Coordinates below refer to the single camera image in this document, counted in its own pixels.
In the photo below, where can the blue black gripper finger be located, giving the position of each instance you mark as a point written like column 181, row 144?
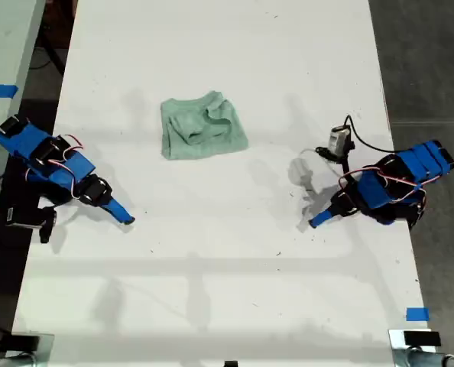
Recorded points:
column 114, row 213
column 324, row 219
column 119, row 208
column 320, row 216

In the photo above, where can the pale green T-shirt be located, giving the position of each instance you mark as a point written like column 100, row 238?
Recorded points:
column 204, row 130

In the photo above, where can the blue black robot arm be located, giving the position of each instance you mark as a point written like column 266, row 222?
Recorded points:
column 24, row 139
column 422, row 162

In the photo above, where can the square blue tape patch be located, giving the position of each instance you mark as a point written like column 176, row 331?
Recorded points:
column 417, row 314

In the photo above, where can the small black box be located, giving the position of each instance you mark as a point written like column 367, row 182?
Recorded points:
column 22, row 342
column 422, row 338

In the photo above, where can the small black clip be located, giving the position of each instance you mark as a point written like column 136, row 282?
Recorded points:
column 231, row 364

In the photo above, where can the pale grey side table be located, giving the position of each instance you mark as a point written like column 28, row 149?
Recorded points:
column 5, row 38

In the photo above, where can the grey pipe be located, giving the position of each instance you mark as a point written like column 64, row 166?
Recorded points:
column 429, row 360
column 9, row 361

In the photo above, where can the black camera stalk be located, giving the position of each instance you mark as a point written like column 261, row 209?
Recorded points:
column 343, row 162
column 47, row 227

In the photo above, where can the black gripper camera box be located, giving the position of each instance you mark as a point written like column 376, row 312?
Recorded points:
column 338, row 139
column 20, row 218

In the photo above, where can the silver metal bracket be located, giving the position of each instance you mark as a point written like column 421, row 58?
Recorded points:
column 46, row 346
column 395, row 340

